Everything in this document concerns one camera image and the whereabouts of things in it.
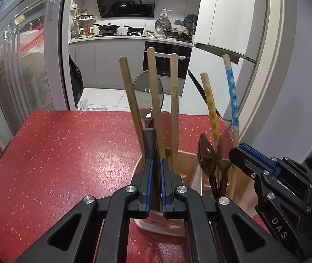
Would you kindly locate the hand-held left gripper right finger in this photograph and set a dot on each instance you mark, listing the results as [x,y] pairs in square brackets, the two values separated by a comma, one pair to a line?
[163,186]

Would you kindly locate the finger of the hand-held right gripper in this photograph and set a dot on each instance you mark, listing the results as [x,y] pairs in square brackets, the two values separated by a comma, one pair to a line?
[257,153]
[243,160]

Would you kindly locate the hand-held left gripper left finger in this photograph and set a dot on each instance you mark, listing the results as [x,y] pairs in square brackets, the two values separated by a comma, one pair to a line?
[150,186]

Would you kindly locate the beige and white utensil holder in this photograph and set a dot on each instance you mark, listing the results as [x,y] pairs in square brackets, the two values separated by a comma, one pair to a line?
[188,169]

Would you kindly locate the yellow flower pattern chopstick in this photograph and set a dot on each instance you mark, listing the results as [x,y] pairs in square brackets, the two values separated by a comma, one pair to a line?
[210,98]

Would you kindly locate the blue flower pattern chopstick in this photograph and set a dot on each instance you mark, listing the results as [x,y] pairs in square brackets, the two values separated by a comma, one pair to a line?
[232,87]

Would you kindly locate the plain wooden chopstick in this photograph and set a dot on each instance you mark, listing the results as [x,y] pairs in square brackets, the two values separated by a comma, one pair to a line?
[174,87]
[154,87]
[131,96]

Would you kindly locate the clear plastic bag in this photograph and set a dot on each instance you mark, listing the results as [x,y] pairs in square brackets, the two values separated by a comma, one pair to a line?
[90,105]

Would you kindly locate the black built-in oven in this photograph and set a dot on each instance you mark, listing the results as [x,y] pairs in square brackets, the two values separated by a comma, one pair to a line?
[164,63]

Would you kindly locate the black trash bag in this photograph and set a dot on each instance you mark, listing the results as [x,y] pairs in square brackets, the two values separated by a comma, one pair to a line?
[76,85]

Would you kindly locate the grey kitchen cabinet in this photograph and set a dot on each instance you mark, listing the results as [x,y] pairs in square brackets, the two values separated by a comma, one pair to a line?
[104,63]

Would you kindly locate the white fridge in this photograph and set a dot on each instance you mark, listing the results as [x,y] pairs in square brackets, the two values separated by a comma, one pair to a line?
[227,19]

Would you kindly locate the dark cooking pot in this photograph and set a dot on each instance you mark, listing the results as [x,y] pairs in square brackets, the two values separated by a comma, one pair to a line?
[176,33]

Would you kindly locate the round metal steamer rack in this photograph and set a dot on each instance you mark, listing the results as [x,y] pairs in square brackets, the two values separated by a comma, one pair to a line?
[191,22]
[162,24]

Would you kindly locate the black frying pan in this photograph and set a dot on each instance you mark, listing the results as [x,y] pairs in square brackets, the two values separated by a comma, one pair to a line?
[134,29]

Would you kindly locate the black wok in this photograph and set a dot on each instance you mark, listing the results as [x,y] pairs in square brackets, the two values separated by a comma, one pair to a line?
[108,28]

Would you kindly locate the glass sliding door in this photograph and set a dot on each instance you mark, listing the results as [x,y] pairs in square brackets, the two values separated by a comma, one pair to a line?
[21,68]

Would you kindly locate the spice rack with bottles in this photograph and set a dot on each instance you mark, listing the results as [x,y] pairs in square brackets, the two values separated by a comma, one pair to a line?
[80,24]

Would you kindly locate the black range hood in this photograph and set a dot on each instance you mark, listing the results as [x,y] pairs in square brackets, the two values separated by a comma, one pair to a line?
[125,2]

